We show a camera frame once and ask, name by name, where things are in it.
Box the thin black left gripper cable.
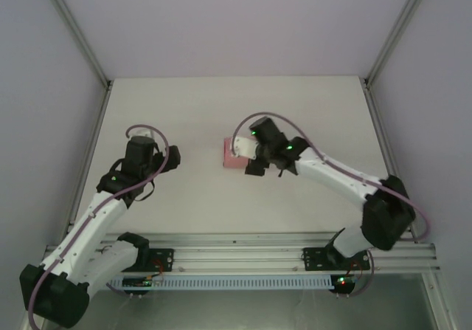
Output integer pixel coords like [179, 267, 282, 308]
[134, 180, 156, 202]

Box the aluminium table side rail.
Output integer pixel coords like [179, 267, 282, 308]
[18, 82, 114, 330]
[364, 82, 460, 330]

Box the aluminium mounting rail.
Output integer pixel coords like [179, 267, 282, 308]
[42, 232, 442, 274]

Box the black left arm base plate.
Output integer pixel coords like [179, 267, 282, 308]
[121, 247, 175, 274]

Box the red left base wire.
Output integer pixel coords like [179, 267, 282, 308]
[153, 258, 167, 281]

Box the red base wire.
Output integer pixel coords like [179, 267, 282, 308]
[153, 258, 167, 281]
[348, 259, 365, 279]

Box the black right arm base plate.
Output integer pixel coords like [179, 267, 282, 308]
[302, 247, 372, 272]

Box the pale blue slotted cable duct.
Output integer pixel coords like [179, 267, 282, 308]
[108, 273, 333, 291]

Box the aluminium frame post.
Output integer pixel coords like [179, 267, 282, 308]
[36, 0, 114, 91]
[363, 0, 434, 89]

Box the red right base wire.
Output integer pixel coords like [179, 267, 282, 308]
[348, 259, 365, 279]

